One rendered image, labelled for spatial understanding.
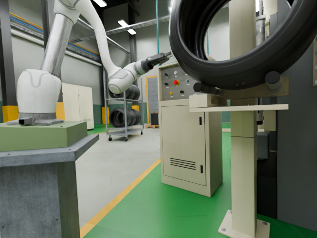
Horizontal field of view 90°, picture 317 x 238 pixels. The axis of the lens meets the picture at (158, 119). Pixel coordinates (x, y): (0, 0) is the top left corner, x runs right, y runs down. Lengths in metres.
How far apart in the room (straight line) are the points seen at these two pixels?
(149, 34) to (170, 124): 10.37
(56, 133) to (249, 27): 1.16
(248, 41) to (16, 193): 1.41
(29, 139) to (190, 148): 1.21
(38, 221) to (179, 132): 1.18
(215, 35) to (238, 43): 9.58
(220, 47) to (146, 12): 5.37
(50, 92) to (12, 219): 0.60
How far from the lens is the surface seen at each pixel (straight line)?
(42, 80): 0.97
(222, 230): 1.31
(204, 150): 1.51
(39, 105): 0.95
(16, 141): 0.91
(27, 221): 1.05
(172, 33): 0.86
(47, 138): 0.86
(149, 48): 11.40
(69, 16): 1.29
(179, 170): 1.69
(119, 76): 0.99
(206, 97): 0.74
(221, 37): 10.66
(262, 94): 1.05
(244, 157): 1.12
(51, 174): 0.92
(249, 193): 1.19
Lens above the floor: 0.80
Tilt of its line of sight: 3 degrees down
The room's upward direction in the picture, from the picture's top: 2 degrees counter-clockwise
